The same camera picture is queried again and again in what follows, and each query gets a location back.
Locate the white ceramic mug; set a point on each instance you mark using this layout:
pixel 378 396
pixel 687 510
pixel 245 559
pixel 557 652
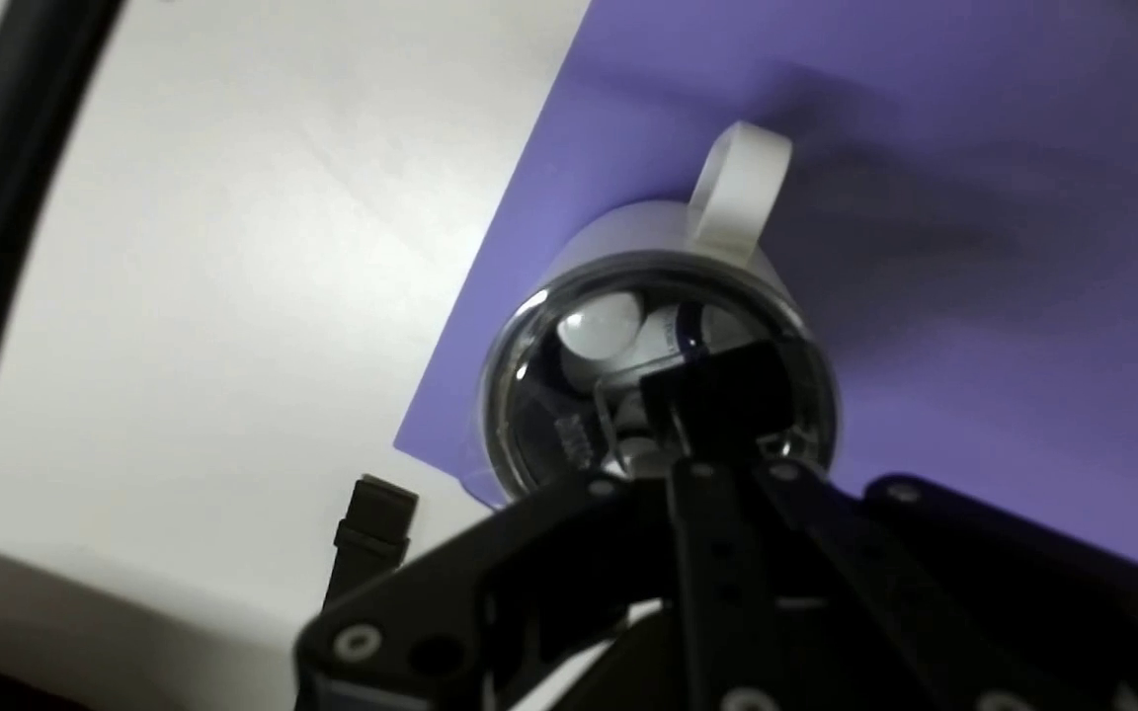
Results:
pixel 742 185

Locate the clear mug lid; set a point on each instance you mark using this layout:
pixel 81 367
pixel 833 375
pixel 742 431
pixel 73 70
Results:
pixel 544 396

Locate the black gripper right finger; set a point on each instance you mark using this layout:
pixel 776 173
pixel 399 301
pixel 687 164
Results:
pixel 860 577

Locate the purple mat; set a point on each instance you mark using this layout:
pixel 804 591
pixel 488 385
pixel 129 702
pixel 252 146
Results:
pixel 988 261

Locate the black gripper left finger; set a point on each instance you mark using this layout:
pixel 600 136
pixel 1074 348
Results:
pixel 532 596

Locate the white lid slider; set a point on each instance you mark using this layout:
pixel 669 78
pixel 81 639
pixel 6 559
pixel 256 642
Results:
pixel 611 325

